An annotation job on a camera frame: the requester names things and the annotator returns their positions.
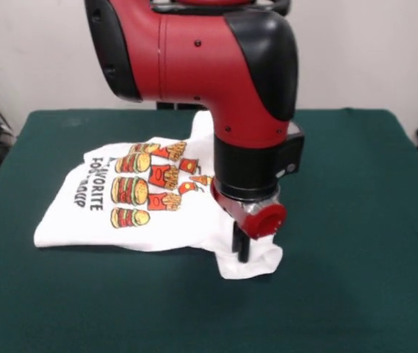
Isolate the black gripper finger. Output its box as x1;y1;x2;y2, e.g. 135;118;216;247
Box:
237;231;252;264
231;219;243;254

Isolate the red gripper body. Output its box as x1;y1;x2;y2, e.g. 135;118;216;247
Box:
209;181;288;240

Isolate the white printed T-shirt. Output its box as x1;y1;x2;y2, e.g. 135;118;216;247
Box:
32;110;284;282

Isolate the dark green table cloth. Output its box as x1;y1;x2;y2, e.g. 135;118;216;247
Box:
0;107;418;353

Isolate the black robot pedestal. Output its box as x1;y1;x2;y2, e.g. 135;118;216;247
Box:
148;0;291;110

